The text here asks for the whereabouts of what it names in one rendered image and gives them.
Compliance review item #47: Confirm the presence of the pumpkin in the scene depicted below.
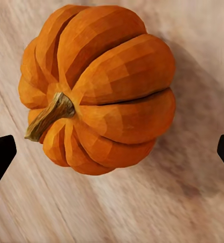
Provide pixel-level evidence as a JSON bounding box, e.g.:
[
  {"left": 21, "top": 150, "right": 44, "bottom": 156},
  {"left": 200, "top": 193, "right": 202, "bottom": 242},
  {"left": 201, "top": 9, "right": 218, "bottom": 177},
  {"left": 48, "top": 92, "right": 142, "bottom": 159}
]
[{"left": 18, "top": 4, "right": 175, "bottom": 176}]

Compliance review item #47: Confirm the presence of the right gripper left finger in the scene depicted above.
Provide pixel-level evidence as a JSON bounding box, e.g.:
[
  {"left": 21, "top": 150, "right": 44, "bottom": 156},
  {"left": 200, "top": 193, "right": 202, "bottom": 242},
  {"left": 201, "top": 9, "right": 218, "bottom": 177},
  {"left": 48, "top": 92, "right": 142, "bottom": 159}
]
[{"left": 0, "top": 135, "right": 17, "bottom": 180}]

